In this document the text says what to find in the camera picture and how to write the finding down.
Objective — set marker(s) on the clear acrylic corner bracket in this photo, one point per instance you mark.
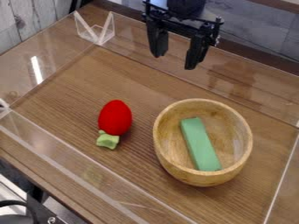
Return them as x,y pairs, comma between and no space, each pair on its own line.
95,34

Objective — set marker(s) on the black metal stand base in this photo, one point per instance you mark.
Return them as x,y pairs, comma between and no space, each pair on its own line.
18,210

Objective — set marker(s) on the clear acrylic tray wall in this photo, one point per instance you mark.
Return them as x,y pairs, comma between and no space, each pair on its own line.
99,195

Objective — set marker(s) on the brown wooden bowl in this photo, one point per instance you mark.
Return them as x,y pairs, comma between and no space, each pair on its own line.
229,135

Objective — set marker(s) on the red plush strawberry toy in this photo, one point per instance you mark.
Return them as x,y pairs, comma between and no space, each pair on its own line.
113,123

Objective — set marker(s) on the green rectangular stick block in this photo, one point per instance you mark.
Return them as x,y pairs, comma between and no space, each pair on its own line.
203,154

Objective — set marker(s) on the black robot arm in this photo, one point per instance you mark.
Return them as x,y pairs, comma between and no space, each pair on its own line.
171,27

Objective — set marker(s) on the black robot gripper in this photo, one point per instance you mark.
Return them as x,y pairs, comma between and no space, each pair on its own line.
189,14

